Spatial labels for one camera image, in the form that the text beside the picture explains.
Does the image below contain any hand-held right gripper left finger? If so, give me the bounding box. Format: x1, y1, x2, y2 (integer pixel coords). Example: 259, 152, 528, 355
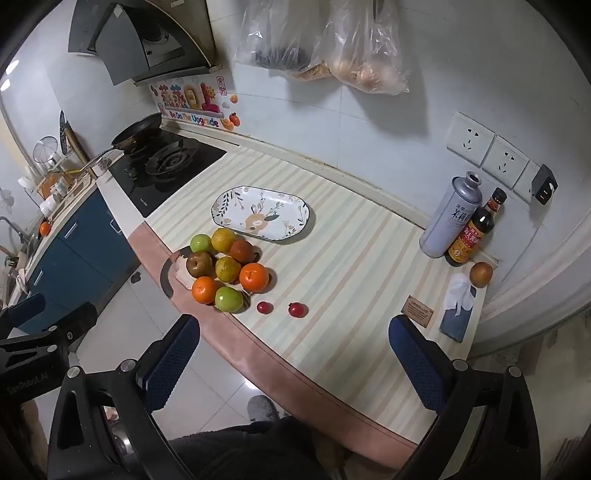
47, 314, 201, 480

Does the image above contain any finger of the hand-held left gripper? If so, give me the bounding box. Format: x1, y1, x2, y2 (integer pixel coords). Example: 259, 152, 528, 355
0, 293, 47, 326
46, 302, 99, 349

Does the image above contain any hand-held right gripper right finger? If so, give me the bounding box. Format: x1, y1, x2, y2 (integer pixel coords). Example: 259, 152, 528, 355
389, 315, 542, 480

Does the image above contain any orange tangerine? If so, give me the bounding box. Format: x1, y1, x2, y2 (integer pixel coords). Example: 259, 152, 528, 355
239, 263, 270, 293
191, 276, 219, 304

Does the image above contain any yellow-green citrus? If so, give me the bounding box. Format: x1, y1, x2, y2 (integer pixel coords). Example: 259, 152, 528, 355
211, 228, 236, 253
215, 256, 242, 282

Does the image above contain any reddish brown fruit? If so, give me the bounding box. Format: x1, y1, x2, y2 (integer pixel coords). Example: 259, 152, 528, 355
229, 239, 254, 264

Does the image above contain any floral oval plate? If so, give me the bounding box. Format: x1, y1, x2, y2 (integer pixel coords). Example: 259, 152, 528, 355
211, 186, 311, 241

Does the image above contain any brown card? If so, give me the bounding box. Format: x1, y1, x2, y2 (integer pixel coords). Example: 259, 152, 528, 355
401, 295, 434, 328

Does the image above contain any blue smartphone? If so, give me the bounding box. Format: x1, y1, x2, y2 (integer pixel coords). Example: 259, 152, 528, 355
438, 285, 478, 343

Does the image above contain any blue kitchen cabinet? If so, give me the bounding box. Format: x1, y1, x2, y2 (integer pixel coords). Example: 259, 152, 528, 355
18, 187, 144, 333

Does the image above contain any white tissue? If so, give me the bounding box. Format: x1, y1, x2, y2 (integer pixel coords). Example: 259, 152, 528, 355
442, 272, 476, 317

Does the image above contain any grey slipper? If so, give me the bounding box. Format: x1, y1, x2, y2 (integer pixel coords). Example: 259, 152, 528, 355
247, 394, 281, 423

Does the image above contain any brown pear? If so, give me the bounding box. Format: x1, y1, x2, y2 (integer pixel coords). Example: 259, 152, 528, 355
469, 261, 493, 289

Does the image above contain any striped counter mat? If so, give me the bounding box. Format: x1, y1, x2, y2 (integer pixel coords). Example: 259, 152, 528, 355
145, 148, 500, 388

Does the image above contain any dish rack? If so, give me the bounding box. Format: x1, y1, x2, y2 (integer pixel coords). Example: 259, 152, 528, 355
18, 157, 93, 217

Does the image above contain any person's dark clothing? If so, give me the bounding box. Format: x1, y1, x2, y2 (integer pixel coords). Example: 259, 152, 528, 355
168, 415, 352, 480

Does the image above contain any dark sauce bottle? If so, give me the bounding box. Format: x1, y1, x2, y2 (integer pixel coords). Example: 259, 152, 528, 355
445, 187, 508, 267

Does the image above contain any grey tin bottle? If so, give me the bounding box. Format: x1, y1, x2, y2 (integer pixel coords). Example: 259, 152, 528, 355
419, 171, 483, 258

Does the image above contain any hanging cutting board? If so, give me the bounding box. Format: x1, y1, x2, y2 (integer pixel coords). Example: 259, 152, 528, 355
59, 110, 89, 163

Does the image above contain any black gas stove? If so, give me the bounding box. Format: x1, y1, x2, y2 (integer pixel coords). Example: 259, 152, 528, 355
108, 129, 228, 219

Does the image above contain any black frying pan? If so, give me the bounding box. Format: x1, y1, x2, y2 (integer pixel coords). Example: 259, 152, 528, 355
81, 114, 163, 174

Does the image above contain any black charger plug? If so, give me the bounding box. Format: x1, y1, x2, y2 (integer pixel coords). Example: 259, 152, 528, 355
531, 165, 558, 205

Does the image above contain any black range hood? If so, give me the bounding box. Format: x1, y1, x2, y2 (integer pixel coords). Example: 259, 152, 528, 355
68, 0, 218, 88

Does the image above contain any plastic bag with pale produce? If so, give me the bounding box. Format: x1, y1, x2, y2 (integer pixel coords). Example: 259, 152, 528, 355
314, 0, 411, 96

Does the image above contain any plastic bag with dark contents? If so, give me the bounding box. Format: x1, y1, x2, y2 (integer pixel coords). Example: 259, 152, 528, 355
235, 0, 333, 81

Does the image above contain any wire strainer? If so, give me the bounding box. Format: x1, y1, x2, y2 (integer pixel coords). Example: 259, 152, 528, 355
32, 136, 61, 168

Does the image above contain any white wall socket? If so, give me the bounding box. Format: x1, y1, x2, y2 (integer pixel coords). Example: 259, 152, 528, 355
446, 112, 496, 168
482, 135, 531, 190

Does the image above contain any colourful wall sticker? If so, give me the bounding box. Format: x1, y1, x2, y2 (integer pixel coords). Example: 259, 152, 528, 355
150, 76, 242, 134

